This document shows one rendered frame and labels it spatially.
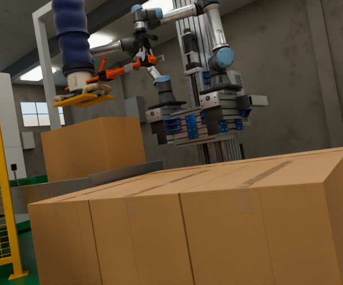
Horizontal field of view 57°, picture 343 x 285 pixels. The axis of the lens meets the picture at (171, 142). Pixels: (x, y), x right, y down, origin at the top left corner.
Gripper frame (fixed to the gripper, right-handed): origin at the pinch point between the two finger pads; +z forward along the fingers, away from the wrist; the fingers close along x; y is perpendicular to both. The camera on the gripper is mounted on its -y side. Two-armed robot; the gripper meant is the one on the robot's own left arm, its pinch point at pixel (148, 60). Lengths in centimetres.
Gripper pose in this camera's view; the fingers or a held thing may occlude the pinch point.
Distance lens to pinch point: 204.2
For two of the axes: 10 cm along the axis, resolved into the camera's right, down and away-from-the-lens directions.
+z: 1.7, 9.9, -0.3
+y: -8.4, 1.6, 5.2
